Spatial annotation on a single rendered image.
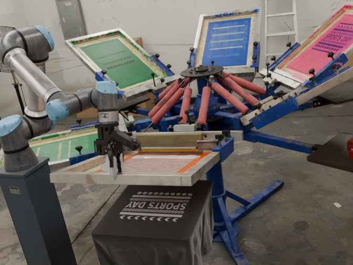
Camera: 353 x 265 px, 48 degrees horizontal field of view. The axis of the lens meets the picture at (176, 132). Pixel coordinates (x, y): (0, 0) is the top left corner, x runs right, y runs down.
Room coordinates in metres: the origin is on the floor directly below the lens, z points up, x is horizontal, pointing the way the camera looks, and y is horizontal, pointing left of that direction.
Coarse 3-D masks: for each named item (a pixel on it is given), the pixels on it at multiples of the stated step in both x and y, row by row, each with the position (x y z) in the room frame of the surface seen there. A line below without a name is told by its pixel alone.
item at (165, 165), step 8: (208, 152) 1.84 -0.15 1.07; (160, 160) 1.71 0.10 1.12; (168, 160) 1.70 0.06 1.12; (176, 160) 1.68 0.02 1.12; (184, 160) 1.67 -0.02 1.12; (192, 160) 1.66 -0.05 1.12; (144, 168) 1.55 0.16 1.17; (152, 168) 1.54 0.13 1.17; (160, 168) 1.53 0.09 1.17; (168, 168) 1.52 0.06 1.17; (176, 168) 1.51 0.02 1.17; (184, 168) 1.50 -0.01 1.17
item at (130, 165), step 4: (132, 156) 1.88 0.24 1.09; (124, 160) 1.77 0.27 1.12; (128, 160) 1.76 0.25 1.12; (132, 160) 1.76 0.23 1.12; (136, 160) 1.75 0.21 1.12; (140, 160) 1.74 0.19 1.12; (144, 160) 1.74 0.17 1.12; (148, 160) 1.73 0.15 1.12; (152, 160) 1.72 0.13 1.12; (156, 160) 1.72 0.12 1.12; (124, 164) 1.68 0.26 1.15; (128, 164) 1.67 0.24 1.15; (132, 164) 1.66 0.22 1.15; (136, 164) 1.66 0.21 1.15; (140, 164) 1.65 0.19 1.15; (144, 164) 1.65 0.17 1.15; (148, 164) 1.64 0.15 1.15; (124, 168) 1.58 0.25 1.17; (128, 168) 1.58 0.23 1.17; (132, 168) 1.57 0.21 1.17; (136, 168) 1.57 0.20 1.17; (140, 168) 1.56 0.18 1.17
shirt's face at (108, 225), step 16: (128, 192) 1.76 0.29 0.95; (192, 192) 1.67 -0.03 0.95; (112, 208) 1.63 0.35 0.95; (192, 208) 1.53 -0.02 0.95; (112, 224) 1.50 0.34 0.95; (128, 224) 1.48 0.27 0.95; (144, 224) 1.46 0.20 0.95; (160, 224) 1.44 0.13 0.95; (176, 224) 1.42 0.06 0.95; (192, 224) 1.41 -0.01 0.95
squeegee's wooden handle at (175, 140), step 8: (136, 136) 1.94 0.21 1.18; (144, 136) 1.92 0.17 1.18; (152, 136) 1.91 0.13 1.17; (160, 136) 1.89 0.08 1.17; (168, 136) 1.88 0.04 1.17; (176, 136) 1.86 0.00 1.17; (184, 136) 1.85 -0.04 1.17; (192, 136) 1.84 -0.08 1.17; (200, 136) 1.82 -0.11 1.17; (144, 144) 1.91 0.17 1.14; (152, 144) 1.90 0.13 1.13; (160, 144) 1.88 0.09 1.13; (168, 144) 1.87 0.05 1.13; (176, 144) 1.85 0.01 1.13; (184, 144) 1.84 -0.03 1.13; (192, 144) 1.83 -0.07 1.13
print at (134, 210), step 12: (144, 192) 1.74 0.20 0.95; (156, 192) 1.72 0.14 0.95; (168, 192) 1.70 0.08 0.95; (180, 192) 1.68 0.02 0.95; (132, 204) 1.64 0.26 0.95; (144, 204) 1.63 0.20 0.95; (156, 204) 1.61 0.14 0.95; (168, 204) 1.59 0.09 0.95; (180, 204) 1.58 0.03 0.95; (120, 216) 1.55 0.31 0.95; (132, 216) 1.54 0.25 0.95; (144, 216) 1.52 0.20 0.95; (156, 216) 1.51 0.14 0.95; (168, 216) 1.49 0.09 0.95; (180, 216) 1.48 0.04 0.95
